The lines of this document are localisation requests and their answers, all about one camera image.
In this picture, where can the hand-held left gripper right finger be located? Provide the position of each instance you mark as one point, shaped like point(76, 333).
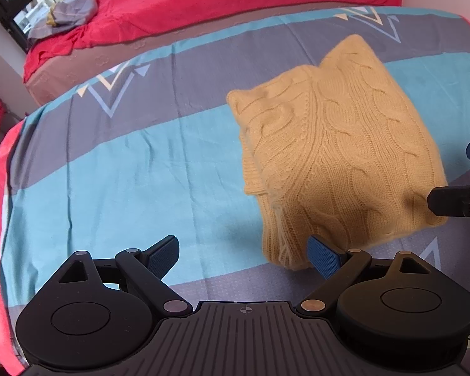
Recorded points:
point(325, 258)

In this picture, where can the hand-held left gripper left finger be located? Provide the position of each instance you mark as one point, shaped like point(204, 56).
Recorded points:
point(162, 256)

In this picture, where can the blue grey patterned bedsheet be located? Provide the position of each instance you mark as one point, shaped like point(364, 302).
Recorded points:
point(121, 172)

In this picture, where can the brown embossed mattress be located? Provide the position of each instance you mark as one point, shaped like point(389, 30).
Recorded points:
point(82, 74)

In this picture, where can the crumpled grey blue cloth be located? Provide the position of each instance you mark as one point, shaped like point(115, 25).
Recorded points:
point(70, 9)

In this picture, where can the black framed window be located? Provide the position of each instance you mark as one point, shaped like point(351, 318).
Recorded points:
point(19, 0)

